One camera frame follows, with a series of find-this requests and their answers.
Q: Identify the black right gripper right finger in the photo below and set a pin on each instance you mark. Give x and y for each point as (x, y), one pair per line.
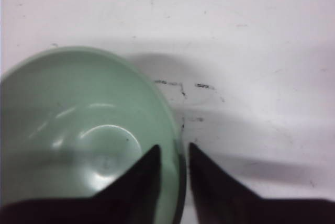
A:
(220, 198)

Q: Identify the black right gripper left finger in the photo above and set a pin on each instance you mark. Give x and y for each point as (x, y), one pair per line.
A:
(132, 198)

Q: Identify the green bowl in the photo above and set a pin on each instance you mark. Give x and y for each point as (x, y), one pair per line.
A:
(74, 119)

